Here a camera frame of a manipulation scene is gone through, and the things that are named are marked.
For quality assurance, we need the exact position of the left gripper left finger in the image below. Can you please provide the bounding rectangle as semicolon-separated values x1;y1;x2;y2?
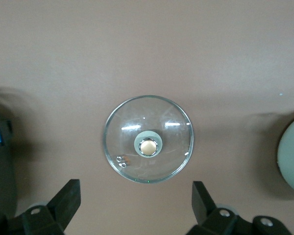
22;179;81;235

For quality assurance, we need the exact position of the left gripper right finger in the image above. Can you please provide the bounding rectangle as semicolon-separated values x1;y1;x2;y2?
188;181;239;235

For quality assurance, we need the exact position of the glass lid with knob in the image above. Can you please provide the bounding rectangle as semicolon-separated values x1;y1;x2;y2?
102;94;195;184

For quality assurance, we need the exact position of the pale green cooking pot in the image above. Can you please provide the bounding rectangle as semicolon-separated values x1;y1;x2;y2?
276;113;294;199

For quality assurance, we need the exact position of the dark grey rice cooker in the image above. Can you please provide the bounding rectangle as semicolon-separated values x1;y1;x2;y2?
0;92;18;222

